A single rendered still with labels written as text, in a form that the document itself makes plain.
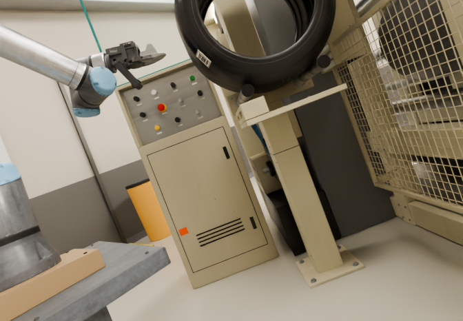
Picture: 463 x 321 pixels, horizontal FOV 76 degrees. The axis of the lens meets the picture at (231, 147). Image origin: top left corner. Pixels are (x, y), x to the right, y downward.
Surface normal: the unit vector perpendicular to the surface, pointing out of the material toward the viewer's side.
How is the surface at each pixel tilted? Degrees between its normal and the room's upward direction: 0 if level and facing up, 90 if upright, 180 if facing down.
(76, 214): 90
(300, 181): 90
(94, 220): 90
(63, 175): 90
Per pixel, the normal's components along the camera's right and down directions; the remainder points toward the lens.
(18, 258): 0.54, -0.59
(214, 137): 0.03, 0.04
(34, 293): 0.63, -0.21
